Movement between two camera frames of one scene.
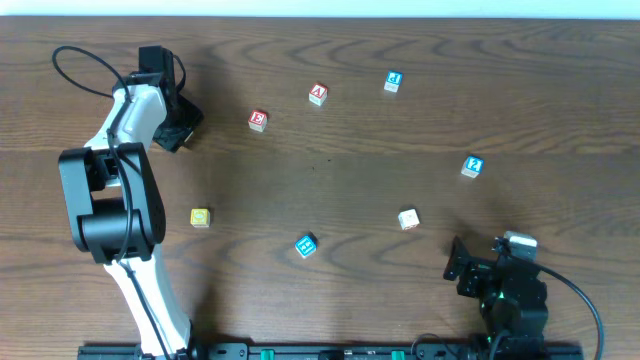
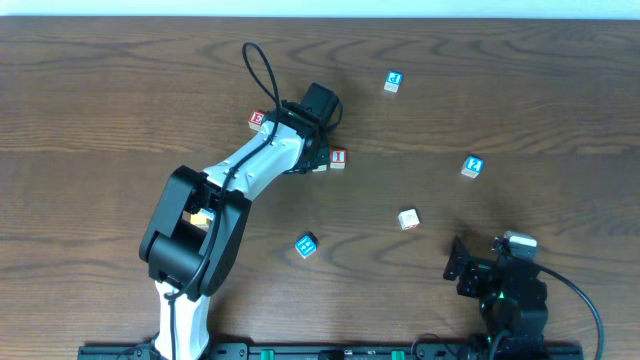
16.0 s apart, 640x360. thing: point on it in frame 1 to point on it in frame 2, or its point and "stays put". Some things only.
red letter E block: [257, 120] stays put
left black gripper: [179, 126] to [318, 157]
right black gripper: [468, 275] stays put
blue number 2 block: [472, 166] stays put
